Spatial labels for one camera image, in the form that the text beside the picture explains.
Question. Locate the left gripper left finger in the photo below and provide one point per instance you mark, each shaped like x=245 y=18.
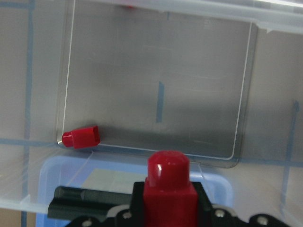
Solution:
x=131 y=215

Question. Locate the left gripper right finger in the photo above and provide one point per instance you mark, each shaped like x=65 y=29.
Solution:
x=214 y=215

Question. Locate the clear ribbed box lid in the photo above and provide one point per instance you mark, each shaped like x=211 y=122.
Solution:
x=271 y=15

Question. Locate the blue plastic tray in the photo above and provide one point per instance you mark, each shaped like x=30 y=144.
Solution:
x=118 y=175

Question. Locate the clear plastic storage box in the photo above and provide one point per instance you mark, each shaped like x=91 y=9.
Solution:
x=226 y=93

